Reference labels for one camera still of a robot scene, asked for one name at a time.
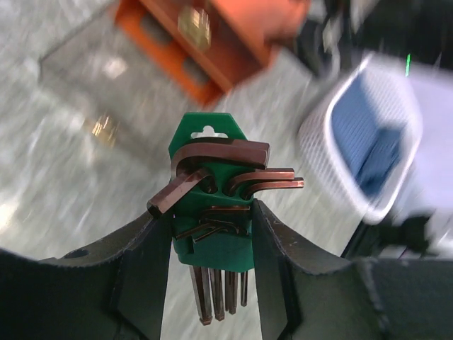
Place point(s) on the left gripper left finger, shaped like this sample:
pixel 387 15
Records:
pixel 110 289

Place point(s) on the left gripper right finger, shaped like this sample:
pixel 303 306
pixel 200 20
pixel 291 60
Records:
pixel 305 292

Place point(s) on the green hex key set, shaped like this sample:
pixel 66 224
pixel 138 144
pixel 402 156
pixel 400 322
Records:
pixel 215 173

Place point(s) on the orange drawer cabinet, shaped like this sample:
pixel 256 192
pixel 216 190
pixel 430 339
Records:
pixel 239 49

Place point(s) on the blue checked cloth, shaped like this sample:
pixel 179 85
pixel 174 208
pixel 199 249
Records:
pixel 370 150

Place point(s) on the white plastic basket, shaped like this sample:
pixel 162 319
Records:
pixel 324 168

